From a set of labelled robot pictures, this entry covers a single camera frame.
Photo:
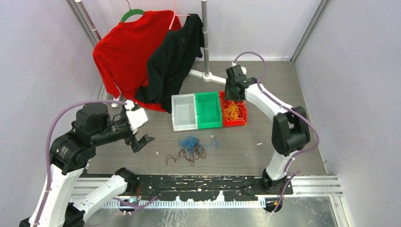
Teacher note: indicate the green plastic bin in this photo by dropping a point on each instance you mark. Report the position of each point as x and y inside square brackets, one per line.
[209, 113]

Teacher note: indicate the white plastic bin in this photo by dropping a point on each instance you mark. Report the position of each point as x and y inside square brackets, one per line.
[184, 112]

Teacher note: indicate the red plastic bin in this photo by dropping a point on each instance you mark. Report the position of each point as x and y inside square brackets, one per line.
[234, 113]

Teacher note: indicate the pink clothes hanger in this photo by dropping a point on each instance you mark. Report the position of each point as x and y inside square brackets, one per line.
[176, 15]

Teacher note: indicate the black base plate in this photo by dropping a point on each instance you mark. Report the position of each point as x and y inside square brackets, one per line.
[206, 187]

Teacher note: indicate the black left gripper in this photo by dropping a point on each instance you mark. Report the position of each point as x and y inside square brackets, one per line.
[137, 144]

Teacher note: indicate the green clothes hanger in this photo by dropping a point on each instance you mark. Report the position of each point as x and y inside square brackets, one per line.
[131, 12]

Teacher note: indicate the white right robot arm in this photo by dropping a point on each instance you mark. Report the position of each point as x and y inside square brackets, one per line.
[290, 132]

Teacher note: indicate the red shirt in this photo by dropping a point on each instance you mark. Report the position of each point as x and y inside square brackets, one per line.
[121, 56]

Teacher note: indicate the black shirt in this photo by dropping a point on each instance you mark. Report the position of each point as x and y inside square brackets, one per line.
[171, 63]

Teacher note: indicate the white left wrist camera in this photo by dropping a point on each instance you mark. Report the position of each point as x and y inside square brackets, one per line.
[136, 118]

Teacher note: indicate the white clothes rack stand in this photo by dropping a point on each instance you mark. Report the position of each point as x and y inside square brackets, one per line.
[207, 75]

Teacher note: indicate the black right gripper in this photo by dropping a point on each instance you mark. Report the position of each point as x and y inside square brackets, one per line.
[228, 96]

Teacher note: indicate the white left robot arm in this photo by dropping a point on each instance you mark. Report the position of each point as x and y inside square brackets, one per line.
[68, 155]

